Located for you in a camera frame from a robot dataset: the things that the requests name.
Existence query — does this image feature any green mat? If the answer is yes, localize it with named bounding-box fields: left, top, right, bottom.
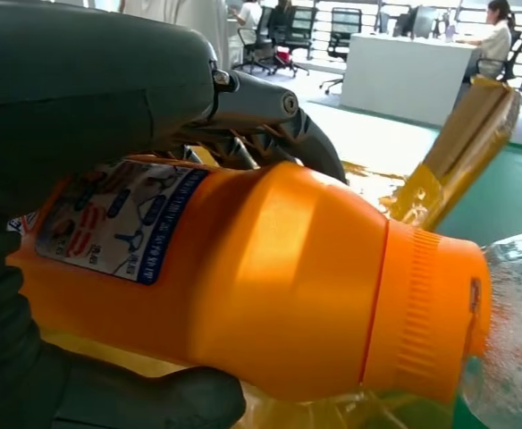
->
left=306, top=100, right=522, bottom=429

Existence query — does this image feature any seated person at desk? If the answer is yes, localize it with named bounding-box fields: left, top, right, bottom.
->
left=456, top=0, right=518, bottom=83

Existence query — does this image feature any black office chair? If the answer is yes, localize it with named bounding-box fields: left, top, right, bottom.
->
left=272, top=5, right=318, bottom=79
left=319, top=6, right=364, bottom=97
left=232, top=5, right=276, bottom=76
left=475, top=28, right=522, bottom=84

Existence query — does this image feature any black computer monitor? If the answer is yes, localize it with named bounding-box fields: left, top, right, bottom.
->
left=392, top=4, right=439, bottom=40

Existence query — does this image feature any white office desk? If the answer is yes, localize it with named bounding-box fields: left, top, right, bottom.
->
left=339, top=32, right=484, bottom=129

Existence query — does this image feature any orange Tide detergent bottle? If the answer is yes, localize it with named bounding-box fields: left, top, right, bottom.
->
left=7, top=155, right=522, bottom=429

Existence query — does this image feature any seated person in black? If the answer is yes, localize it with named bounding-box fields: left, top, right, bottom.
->
left=267, top=0, right=299, bottom=44

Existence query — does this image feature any seated person in white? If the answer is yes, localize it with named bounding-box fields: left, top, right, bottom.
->
left=232, top=0, right=264, bottom=47

